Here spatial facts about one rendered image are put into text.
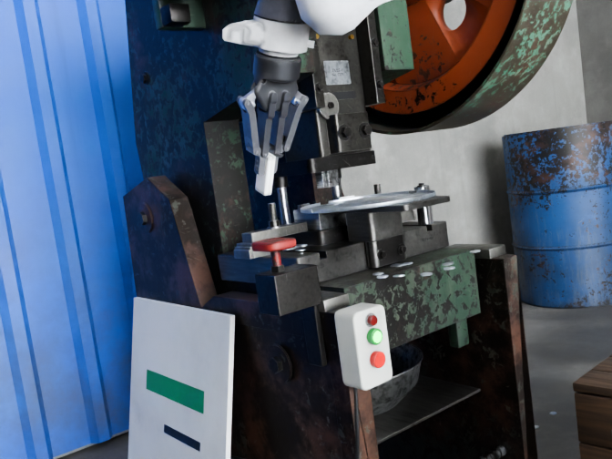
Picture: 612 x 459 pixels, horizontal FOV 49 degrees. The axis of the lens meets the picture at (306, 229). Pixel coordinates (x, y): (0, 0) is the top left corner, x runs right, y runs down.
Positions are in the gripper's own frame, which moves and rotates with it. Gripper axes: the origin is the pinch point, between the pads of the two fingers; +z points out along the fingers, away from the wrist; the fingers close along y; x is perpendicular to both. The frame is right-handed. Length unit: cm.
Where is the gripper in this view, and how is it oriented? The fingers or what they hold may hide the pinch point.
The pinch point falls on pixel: (265, 173)
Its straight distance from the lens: 113.9
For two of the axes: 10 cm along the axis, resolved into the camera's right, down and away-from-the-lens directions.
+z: -1.3, 9.0, 4.2
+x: -6.0, -4.1, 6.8
